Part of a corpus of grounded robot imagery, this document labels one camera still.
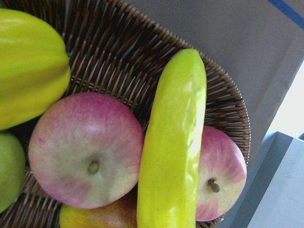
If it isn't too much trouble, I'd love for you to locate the orange yellow fruit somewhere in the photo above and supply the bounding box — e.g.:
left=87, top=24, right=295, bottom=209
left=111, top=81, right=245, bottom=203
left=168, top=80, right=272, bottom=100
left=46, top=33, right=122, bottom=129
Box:
left=59, top=191, right=137, bottom=228

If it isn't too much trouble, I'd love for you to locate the pale yellow-green banana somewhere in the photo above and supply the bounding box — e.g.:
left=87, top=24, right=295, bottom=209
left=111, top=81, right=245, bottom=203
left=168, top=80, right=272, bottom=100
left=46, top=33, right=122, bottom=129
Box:
left=137, top=49, right=207, bottom=228

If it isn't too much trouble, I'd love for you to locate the yellow fruit in basket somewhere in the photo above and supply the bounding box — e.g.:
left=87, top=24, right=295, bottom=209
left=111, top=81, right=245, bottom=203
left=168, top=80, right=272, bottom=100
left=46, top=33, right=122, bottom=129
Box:
left=0, top=8, right=71, bottom=130

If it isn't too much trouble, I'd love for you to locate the green fruit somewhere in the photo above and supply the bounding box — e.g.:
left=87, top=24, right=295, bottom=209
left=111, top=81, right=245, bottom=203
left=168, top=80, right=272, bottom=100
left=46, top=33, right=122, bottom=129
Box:
left=0, top=131, right=26, bottom=212

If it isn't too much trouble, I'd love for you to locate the pink apple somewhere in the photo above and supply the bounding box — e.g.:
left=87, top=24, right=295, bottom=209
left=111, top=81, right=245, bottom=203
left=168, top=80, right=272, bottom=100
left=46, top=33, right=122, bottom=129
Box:
left=28, top=92, right=144, bottom=209
left=196, top=126, right=247, bottom=221

